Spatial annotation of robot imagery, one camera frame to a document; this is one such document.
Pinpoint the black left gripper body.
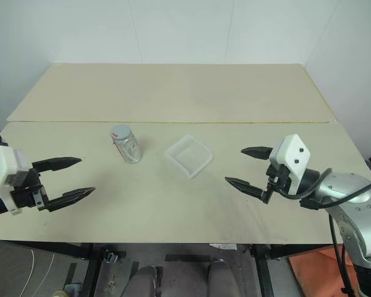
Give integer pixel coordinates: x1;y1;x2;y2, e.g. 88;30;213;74
9;168;49;213

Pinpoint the clear plastic square container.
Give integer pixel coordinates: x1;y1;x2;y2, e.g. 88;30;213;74
164;133;213;179

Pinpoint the dark grey rounded shape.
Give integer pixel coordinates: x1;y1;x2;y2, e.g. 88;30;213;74
207;259;235;297
121;265;159;297

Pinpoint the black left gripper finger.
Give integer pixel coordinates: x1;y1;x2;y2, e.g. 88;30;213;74
30;157;82;173
45;187;96;213

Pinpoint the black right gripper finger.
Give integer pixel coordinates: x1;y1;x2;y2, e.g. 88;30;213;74
224;176;273;205
241;146;275;161

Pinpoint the clear jar with grey lid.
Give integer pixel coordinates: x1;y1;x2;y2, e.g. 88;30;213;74
110;124;142;164

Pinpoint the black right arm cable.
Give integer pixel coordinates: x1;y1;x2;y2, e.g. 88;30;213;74
277;168;371;212

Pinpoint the thin white floor cable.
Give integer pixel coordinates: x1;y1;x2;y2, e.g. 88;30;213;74
27;246;63;287

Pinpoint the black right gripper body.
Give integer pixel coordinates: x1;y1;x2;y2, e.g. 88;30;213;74
265;163;294;195

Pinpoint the black floor tape strip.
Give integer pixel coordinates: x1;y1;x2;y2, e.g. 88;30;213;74
65;261;79;285

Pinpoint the grey jar lid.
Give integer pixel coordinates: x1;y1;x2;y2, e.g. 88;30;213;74
111;124;130;139

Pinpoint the orange floor mat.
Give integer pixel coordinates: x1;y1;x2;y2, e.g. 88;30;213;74
288;246;361;297

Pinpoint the black metal table frame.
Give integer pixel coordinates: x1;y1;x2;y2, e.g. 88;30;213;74
0;153;371;297

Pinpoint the black hanging cable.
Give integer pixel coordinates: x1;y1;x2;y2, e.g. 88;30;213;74
328;212;352;297

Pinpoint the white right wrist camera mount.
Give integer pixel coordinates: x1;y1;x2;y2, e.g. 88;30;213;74
268;134;312;197

